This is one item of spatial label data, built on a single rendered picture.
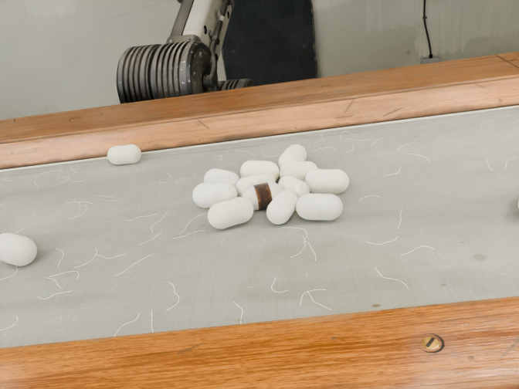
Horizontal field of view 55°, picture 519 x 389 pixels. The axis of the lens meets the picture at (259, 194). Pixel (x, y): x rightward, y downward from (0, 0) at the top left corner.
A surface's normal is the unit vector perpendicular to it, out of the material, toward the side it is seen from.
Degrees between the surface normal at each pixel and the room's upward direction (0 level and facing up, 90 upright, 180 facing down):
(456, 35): 90
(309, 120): 45
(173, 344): 0
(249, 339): 0
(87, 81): 90
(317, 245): 0
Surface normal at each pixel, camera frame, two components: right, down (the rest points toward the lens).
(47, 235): -0.13, -0.87
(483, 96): -0.10, -0.28
